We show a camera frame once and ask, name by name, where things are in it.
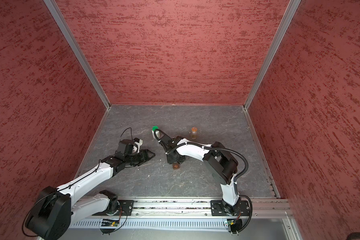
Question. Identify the right controller board with wires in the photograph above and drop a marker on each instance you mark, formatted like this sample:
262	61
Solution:
237	225

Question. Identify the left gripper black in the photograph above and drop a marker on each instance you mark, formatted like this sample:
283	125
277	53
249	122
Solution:
144	156

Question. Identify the aluminium front rail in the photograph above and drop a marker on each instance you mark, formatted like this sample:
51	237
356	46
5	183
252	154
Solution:
200	208

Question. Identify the left aluminium corner post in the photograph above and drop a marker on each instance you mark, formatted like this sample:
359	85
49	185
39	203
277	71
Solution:
67	33

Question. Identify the brown weekly pill organizer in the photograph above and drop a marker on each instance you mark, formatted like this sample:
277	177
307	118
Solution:
176	166

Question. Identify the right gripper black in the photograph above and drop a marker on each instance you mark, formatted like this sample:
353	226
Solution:
171	161

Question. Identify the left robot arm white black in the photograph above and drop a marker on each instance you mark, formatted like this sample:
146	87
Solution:
56	209

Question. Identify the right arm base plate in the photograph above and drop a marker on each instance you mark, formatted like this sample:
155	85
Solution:
221	208

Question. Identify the controller board with wires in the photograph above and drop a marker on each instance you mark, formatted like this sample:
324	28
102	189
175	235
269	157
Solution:
237	225
109	226

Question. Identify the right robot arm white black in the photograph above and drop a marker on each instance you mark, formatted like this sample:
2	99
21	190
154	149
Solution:
219	161

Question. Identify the right aluminium corner post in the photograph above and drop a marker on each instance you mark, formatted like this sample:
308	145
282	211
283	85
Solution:
278	37

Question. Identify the small clear orange-cap bottle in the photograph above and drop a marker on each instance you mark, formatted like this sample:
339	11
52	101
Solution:
194	133

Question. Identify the left controller board with wires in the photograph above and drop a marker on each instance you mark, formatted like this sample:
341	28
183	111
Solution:
109	226

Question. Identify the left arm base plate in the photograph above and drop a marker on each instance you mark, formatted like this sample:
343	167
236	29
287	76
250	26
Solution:
123	207

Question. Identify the white slotted cable duct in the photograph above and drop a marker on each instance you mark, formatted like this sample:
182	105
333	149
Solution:
217	225

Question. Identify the white pill bottle green cap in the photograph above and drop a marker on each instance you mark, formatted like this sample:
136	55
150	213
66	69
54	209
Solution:
156	133

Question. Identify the aluminium corner post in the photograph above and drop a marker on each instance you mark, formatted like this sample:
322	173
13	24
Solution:
67	33
278	37

